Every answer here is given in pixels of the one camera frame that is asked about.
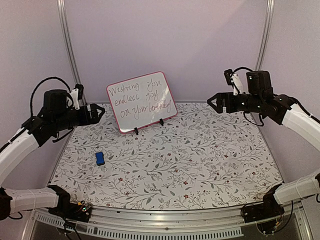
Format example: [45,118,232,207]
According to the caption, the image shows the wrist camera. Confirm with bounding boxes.
[223,69,244,96]
[67,84,84,111]

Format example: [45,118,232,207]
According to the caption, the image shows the right aluminium frame post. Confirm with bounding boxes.
[255,0,275,70]

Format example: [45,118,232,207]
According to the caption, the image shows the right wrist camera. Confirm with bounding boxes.
[223,69,244,96]

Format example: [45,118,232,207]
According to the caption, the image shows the floral patterned table mat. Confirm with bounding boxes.
[51,103,283,211]

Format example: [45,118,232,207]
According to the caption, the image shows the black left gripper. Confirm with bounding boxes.
[53,103,106,132]

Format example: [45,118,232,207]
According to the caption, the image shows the wire easel stand black tips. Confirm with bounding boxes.
[134,118,164,136]

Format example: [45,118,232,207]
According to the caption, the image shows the blue whiteboard eraser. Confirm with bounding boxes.
[95,151,105,166]

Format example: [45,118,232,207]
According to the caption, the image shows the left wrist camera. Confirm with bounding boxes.
[67,84,84,111]

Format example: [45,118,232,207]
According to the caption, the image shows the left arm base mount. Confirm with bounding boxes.
[48,185,92,223]

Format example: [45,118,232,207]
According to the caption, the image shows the aluminium frame post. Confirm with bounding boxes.
[56,0,88,106]
[255,0,275,70]

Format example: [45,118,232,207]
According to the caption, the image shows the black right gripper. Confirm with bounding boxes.
[207,92,263,114]

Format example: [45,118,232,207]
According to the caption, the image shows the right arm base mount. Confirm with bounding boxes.
[240,184,285,235]

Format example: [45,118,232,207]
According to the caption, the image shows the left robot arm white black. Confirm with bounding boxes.
[0,85,106,220]

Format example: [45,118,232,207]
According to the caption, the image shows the front aluminium rail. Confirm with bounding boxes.
[22,201,316,240]

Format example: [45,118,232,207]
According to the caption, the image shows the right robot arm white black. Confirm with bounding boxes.
[207,69,320,218]

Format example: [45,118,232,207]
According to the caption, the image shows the left aluminium frame post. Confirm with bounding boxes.
[56,0,88,106]

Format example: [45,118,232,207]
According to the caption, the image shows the pink framed whiteboard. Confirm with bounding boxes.
[106,71,178,134]

